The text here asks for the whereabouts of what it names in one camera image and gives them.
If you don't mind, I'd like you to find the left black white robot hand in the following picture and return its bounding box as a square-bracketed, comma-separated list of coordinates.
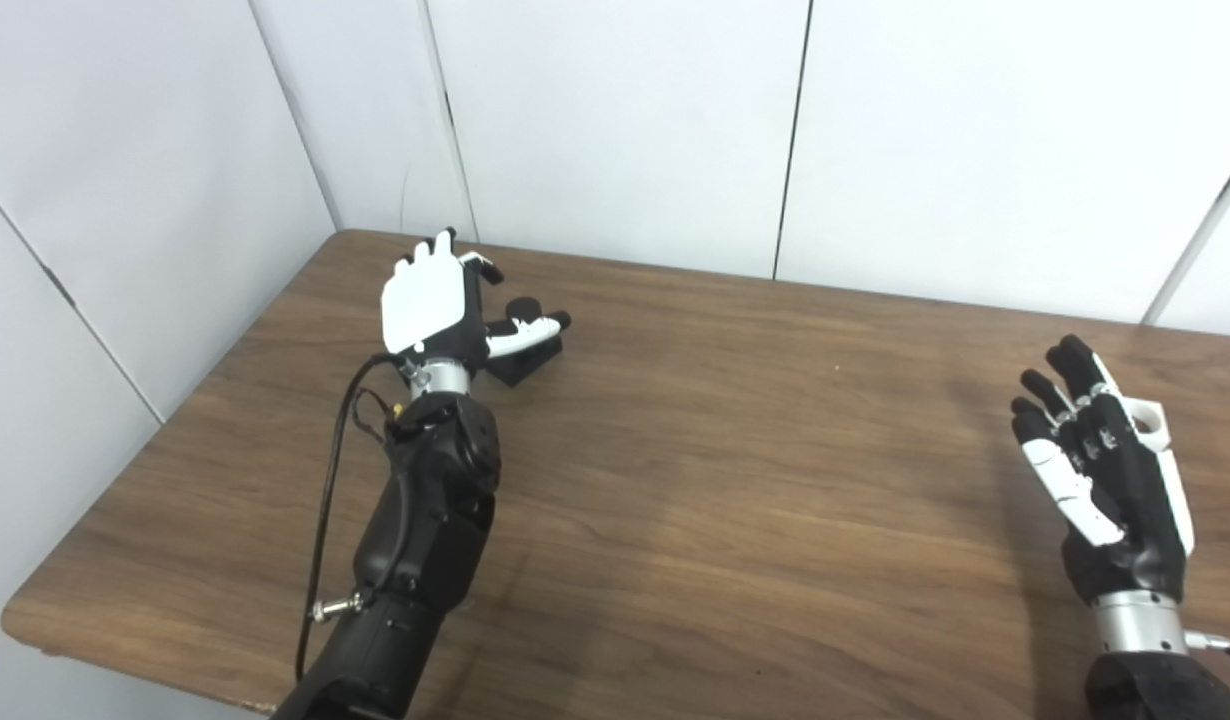
[380, 228, 573, 371]

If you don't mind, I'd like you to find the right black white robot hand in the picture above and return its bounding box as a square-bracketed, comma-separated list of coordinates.
[1010, 335, 1196, 608]

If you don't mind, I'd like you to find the white square piece with hole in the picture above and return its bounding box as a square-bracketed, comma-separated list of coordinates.
[1125, 397, 1173, 448]

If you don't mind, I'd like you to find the black peg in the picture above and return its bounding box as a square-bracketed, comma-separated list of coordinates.
[485, 297, 564, 388]

